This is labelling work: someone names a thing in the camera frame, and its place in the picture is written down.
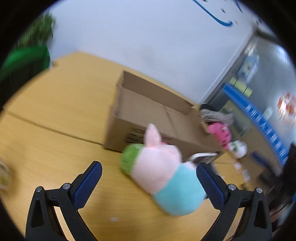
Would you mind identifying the white phone stand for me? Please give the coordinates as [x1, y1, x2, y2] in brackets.
[187, 152, 219, 166]

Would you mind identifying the pink pig plush toy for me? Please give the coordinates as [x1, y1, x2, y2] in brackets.
[120, 123, 206, 216]

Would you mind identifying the white green plush toy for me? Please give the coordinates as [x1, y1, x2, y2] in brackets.
[228, 140, 247, 159]

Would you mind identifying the grey knitted cloth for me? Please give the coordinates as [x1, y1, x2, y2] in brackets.
[200, 109, 234, 126]

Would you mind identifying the brown cardboard box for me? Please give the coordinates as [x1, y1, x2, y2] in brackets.
[103, 71, 221, 161]

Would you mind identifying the green planter box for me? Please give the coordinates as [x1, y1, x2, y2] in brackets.
[1, 46, 51, 85]

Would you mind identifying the green potted plant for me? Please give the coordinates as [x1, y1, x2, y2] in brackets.
[15, 12, 56, 48]

